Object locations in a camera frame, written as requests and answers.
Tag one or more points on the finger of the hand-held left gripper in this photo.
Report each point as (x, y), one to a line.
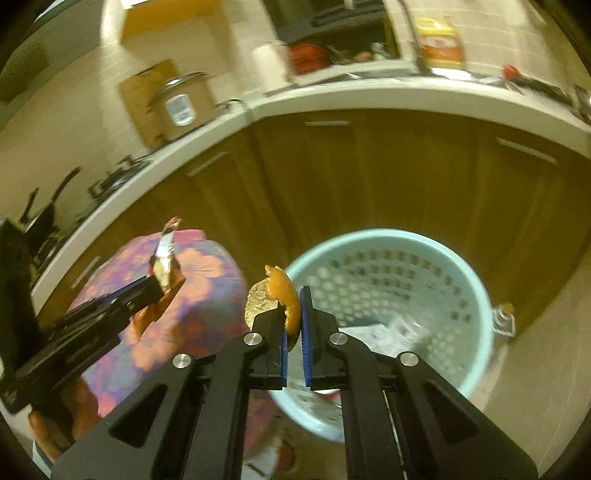
(124, 291)
(115, 318)

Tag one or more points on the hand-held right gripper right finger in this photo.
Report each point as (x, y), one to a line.
(306, 341)

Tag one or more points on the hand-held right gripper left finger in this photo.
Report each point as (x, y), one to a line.
(282, 350)

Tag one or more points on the orange snack wrapper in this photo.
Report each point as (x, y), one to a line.
(164, 272)

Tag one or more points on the orange peel piece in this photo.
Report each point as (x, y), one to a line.
(282, 286)

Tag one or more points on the light blue plastic basket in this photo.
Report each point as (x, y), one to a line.
(415, 286)

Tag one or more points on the person's left hand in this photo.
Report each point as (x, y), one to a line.
(69, 415)

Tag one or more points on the floral purple tablecloth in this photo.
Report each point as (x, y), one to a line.
(207, 286)

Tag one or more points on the black frying pan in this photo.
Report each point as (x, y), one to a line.
(46, 221)

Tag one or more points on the black gas stove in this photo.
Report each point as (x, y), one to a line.
(115, 177)

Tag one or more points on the brown cutting board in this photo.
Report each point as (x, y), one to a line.
(138, 106)

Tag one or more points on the wooden kitchen cabinet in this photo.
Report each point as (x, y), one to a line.
(392, 175)

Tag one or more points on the beige rice cooker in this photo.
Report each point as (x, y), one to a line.
(184, 110)

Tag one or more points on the small yellow capped bottle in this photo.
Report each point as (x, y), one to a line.
(503, 321)

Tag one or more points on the white kitchen countertop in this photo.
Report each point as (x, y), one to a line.
(369, 97)

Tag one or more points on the cream electric kettle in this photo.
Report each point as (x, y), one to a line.
(270, 67)

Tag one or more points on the red cooking pot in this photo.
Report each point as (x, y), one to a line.
(307, 57)

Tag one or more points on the metal kitchen faucet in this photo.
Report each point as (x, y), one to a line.
(413, 41)

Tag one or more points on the yellow detergent bag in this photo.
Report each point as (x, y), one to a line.
(438, 46)

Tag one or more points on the red tomato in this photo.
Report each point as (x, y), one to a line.
(510, 72)

